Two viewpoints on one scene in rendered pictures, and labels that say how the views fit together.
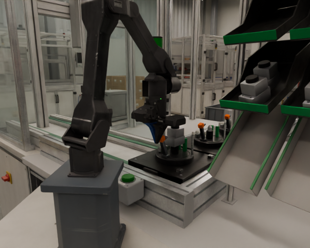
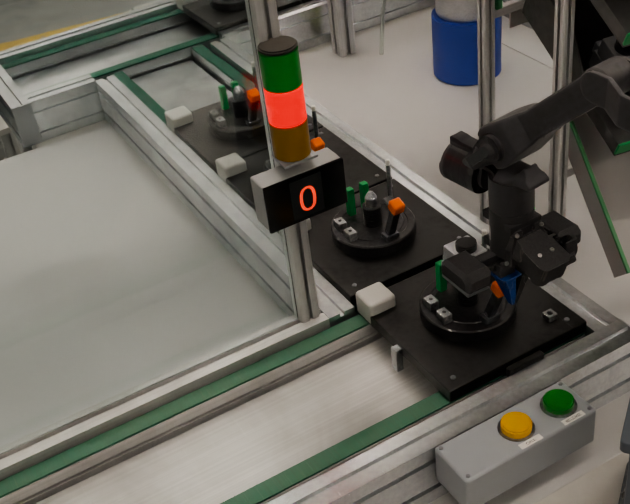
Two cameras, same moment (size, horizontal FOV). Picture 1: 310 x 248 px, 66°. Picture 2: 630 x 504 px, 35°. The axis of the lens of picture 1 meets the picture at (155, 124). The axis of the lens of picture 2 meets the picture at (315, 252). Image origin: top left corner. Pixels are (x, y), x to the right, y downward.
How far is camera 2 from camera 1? 135 cm
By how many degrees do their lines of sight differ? 64
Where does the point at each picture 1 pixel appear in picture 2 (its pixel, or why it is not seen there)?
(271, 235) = not seen: outside the picture
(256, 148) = (628, 186)
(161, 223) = (615, 413)
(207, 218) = not seen: hidden behind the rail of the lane
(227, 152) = (599, 223)
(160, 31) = (273, 19)
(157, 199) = (588, 387)
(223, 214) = not seen: hidden behind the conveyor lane
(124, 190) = (588, 421)
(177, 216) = (627, 378)
